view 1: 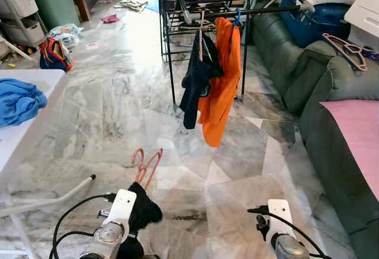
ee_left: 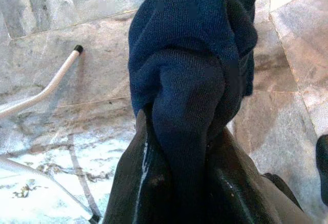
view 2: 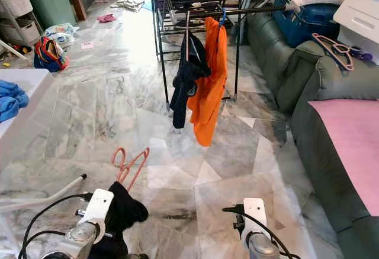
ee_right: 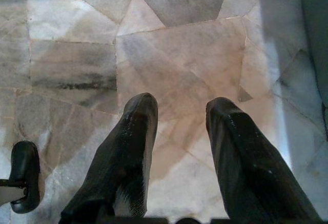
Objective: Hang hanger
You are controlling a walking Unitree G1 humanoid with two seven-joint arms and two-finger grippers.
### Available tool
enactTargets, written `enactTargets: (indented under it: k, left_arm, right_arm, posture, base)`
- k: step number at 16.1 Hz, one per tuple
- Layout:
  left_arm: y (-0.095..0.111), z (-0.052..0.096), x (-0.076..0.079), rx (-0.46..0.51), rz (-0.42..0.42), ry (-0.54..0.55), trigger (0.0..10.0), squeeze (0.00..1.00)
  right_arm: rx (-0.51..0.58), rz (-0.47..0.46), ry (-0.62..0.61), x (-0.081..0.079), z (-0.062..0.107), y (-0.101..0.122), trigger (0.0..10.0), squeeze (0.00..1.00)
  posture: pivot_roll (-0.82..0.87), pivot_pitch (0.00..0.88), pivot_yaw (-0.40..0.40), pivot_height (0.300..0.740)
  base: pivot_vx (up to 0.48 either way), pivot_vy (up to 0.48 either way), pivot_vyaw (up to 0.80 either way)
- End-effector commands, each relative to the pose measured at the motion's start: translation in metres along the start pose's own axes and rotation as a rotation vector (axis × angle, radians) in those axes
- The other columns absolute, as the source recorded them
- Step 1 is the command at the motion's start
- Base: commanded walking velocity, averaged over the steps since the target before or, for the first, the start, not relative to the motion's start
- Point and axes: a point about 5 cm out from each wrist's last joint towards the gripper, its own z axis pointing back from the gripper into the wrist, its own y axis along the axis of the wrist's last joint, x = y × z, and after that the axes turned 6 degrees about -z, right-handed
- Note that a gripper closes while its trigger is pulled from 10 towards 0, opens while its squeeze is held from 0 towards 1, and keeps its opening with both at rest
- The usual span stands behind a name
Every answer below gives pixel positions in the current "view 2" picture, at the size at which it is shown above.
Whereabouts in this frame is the red blue child backpack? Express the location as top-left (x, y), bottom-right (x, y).
top-left (34, 36), bottom-right (69, 72)

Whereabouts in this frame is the black garment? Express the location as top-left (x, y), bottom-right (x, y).
top-left (169, 31), bottom-right (212, 129)

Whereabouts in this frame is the small pink cloth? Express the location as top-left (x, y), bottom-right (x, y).
top-left (97, 13), bottom-right (118, 23)

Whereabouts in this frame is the orange garment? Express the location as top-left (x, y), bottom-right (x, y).
top-left (187, 17), bottom-right (229, 148)

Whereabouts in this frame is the white blue plastic bag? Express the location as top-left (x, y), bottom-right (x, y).
top-left (44, 23), bottom-right (79, 44)

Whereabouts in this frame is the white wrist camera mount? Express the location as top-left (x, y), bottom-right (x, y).
top-left (242, 198), bottom-right (268, 236)
top-left (85, 188), bottom-right (115, 228)

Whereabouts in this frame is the pale floor rag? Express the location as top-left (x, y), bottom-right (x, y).
top-left (111, 0), bottom-right (146, 12)

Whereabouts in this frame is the black metal drying rack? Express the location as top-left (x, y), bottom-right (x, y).
top-left (156, 0), bottom-right (301, 104)

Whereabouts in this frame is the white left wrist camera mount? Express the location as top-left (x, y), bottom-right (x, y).
top-left (85, 188), bottom-right (115, 228)

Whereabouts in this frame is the white drawer unit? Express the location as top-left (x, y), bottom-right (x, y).
top-left (0, 0), bottom-right (43, 47)

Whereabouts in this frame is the grey green sofa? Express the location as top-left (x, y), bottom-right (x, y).
top-left (246, 11), bottom-right (379, 259)

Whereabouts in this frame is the salmon pink plastic hanger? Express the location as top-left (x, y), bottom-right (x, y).
top-left (184, 13), bottom-right (199, 63)
top-left (311, 33), bottom-right (356, 72)
top-left (111, 147), bottom-right (151, 192)

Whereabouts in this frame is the white folding table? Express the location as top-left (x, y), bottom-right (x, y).
top-left (0, 68), bottom-right (54, 174)

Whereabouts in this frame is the navy blue garment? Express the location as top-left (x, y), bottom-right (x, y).
top-left (89, 181), bottom-right (149, 259)

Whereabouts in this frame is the blue towel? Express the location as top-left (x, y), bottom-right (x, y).
top-left (0, 80), bottom-right (30, 123)

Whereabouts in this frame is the white drawer cabinet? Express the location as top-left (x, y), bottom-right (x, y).
top-left (333, 0), bottom-right (379, 65)

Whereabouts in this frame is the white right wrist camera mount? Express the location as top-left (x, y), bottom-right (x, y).
top-left (242, 198), bottom-right (268, 236)

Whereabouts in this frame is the pink cushion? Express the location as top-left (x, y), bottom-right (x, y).
top-left (308, 98), bottom-right (379, 199)

